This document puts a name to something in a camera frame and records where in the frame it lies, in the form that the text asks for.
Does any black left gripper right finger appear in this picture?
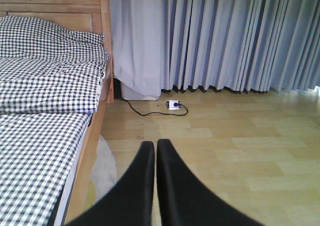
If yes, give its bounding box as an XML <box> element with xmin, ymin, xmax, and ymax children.
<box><xmin>156</xmin><ymin>139</ymin><xmax>261</xmax><ymax>226</ymax></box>

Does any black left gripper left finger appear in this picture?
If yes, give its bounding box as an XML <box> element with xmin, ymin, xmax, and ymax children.
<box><xmin>68</xmin><ymin>141</ymin><xmax>155</xmax><ymax>226</ymax></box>

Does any round pale rug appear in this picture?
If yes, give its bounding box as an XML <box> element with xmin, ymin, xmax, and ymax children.
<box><xmin>84</xmin><ymin>136</ymin><xmax>117</xmax><ymax>209</ymax></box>

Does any white floor power socket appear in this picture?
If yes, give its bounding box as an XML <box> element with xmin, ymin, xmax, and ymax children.
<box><xmin>165</xmin><ymin>100</ymin><xmax>180</xmax><ymax>110</ymax></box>

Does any black white checkered duvet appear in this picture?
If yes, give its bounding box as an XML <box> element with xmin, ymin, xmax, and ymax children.
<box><xmin>0</xmin><ymin>56</ymin><xmax>107</xmax><ymax>116</ymax></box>

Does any grey pleated curtain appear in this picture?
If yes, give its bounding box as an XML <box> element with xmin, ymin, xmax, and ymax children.
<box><xmin>161</xmin><ymin>0</ymin><xmax>320</xmax><ymax>92</ymax></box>

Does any white sheer curtain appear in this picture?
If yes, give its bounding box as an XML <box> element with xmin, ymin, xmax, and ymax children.
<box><xmin>110</xmin><ymin>0</ymin><xmax>167</xmax><ymax>101</ymax></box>

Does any black white checkered pillow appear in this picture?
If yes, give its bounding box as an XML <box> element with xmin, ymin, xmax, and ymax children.
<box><xmin>0</xmin><ymin>15</ymin><xmax>109</xmax><ymax>69</ymax></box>

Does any black power cord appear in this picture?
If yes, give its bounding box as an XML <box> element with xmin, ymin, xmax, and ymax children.
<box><xmin>121</xmin><ymin>97</ymin><xmax>189</xmax><ymax>117</ymax></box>

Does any wooden bed frame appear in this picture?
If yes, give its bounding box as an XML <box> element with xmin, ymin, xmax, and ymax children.
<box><xmin>0</xmin><ymin>0</ymin><xmax>111</xmax><ymax>226</ymax></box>

